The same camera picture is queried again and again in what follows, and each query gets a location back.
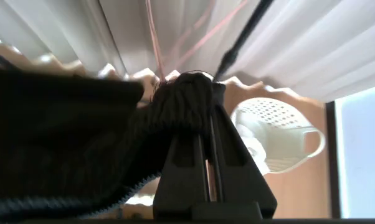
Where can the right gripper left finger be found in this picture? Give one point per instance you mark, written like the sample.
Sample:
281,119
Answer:
175,193

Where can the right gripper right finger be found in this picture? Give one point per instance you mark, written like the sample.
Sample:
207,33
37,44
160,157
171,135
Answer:
246,193

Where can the black garment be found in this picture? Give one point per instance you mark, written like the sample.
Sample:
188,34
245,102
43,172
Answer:
66,140

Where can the pink clothes hanger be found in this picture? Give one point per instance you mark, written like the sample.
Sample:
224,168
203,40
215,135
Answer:
210,34
155,43

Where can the white laundry basket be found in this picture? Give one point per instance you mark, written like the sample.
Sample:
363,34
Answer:
284,143

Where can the black clothes rack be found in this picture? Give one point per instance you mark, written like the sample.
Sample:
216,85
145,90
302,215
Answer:
237,46

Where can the white garment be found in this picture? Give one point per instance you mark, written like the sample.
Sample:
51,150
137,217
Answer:
253,146

